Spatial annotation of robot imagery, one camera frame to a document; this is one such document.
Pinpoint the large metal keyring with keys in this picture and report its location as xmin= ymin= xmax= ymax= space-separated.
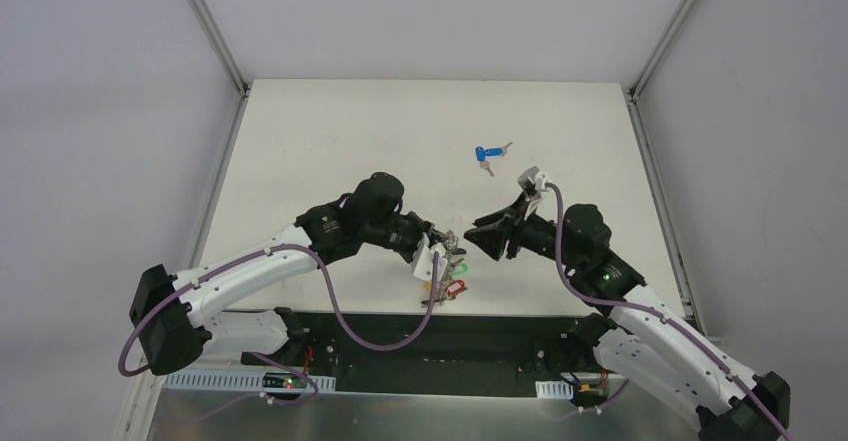
xmin=421 ymin=231 xmax=467 ymax=307

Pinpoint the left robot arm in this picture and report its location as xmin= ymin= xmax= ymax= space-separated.
xmin=118 ymin=172 xmax=450 ymax=377

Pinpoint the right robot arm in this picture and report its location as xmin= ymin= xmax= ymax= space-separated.
xmin=464 ymin=202 xmax=791 ymax=440

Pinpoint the lower silver key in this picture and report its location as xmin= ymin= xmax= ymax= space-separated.
xmin=479 ymin=160 xmax=495 ymax=177

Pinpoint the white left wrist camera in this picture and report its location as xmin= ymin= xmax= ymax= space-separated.
xmin=410 ymin=234 xmax=448 ymax=282

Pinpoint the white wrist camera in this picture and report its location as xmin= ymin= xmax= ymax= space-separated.
xmin=410 ymin=234 xmax=448 ymax=282
xmin=517 ymin=166 xmax=550 ymax=213

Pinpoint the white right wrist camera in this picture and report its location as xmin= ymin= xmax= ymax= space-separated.
xmin=517 ymin=166 xmax=550 ymax=213

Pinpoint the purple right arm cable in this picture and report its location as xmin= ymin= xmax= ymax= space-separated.
xmin=544 ymin=182 xmax=796 ymax=441

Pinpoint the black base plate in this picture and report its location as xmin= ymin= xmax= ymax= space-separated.
xmin=267 ymin=308 xmax=613 ymax=398

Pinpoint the right white cable duct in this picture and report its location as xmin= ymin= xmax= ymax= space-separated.
xmin=535 ymin=380 xmax=574 ymax=400

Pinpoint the white cable duct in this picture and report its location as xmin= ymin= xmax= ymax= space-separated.
xmin=535 ymin=380 xmax=574 ymax=400
xmin=164 ymin=368 xmax=336 ymax=394

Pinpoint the right aluminium frame post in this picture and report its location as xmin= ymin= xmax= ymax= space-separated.
xmin=628 ymin=0 xmax=700 ymax=102

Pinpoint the aluminium frame post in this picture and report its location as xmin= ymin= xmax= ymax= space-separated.
xmin=186 ymin=0 xmax=250 ymax=99
xmin=628 ymin=0 xmax=700 ymax=102

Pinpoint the left white cable duct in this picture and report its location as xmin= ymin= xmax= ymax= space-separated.
xmin=164 ymin=368 xmax=336 ymax=394

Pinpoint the left aluminium frame post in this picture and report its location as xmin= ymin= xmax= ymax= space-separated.
xmin=186 ymin=0 xmax=250 ymax=99

